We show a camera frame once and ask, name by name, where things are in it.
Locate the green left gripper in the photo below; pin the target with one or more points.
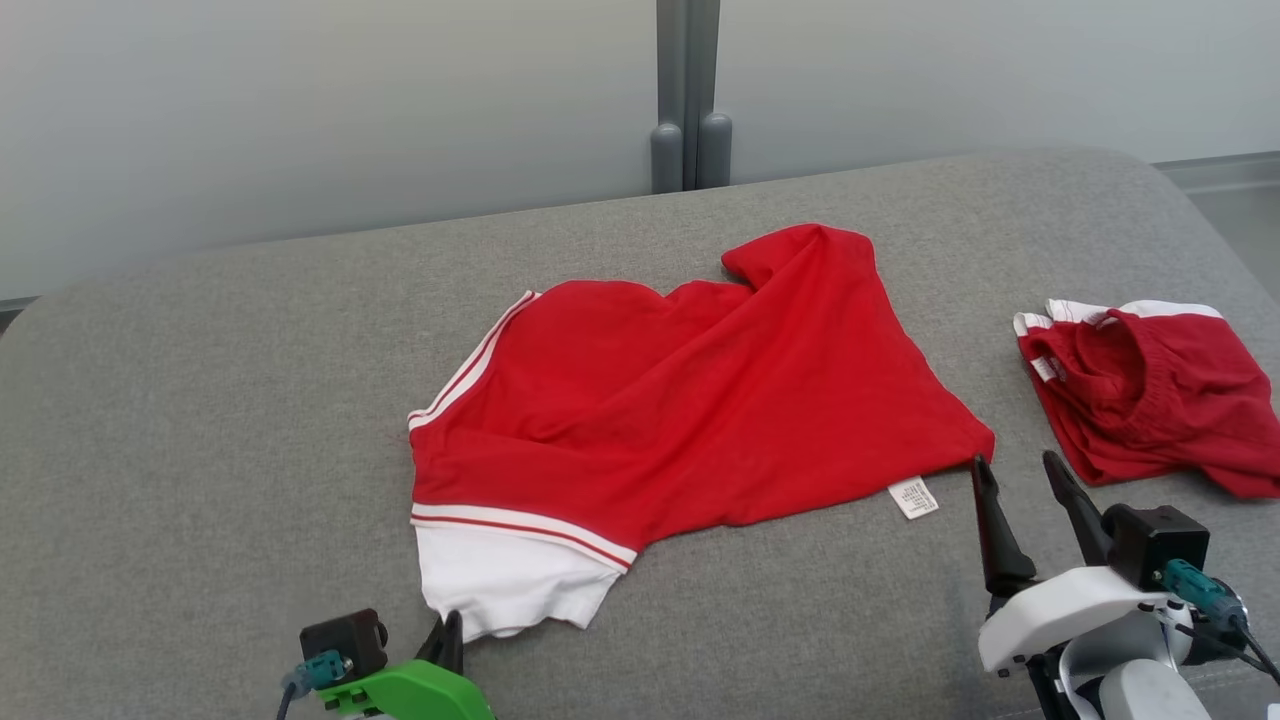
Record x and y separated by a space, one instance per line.
420 695

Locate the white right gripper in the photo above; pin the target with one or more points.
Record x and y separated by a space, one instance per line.
1050 605

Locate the red shorts with white stripes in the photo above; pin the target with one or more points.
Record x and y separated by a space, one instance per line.
1170 400

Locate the red jersey with black number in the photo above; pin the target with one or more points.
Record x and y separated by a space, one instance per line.
700 400

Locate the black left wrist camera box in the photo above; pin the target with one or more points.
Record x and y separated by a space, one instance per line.
345 640

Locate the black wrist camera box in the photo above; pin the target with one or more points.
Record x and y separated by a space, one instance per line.
345 640
1155 540

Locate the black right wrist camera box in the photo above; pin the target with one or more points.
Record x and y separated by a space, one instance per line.
1155 540

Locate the grey metal partition post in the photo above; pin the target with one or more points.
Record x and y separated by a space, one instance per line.
690 100

